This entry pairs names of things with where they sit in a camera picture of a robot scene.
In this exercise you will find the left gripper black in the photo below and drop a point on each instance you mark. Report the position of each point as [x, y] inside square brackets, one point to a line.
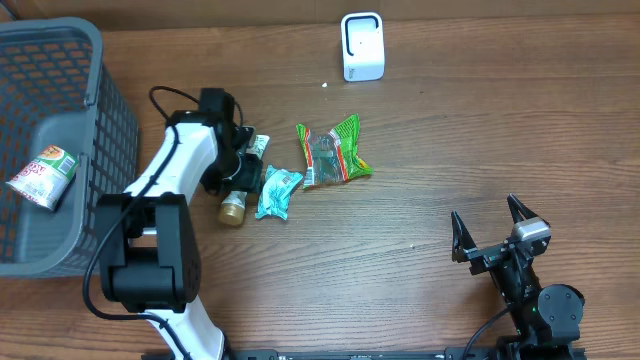
[248, 180]

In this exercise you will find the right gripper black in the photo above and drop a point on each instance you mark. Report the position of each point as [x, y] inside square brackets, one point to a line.
[462, 245]

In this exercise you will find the white cosmetic tube gold cap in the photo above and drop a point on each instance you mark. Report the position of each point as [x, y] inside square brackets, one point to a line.
[233, 207]

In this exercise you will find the teal snack packet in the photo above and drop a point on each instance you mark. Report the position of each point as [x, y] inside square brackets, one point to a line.
[276, 193]

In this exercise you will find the green snack bag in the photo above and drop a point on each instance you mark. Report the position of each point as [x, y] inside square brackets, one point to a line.
[332, 158]

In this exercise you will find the green cup noodles container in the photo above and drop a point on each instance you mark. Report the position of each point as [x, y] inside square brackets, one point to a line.
[45, 178]

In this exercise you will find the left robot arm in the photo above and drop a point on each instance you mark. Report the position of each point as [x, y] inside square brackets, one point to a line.
[147, 265]

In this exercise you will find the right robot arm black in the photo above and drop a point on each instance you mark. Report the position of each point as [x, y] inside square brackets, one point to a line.
[546, 319]

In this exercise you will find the white barcode scanner stand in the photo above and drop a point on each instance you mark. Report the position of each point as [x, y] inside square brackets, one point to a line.
[363, 49]

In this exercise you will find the grey plastic mesh basket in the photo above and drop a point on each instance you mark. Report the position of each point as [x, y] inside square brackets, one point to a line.
[68, 136]

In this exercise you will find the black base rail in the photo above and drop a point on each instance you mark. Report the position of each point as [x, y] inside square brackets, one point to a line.
[449, 353]

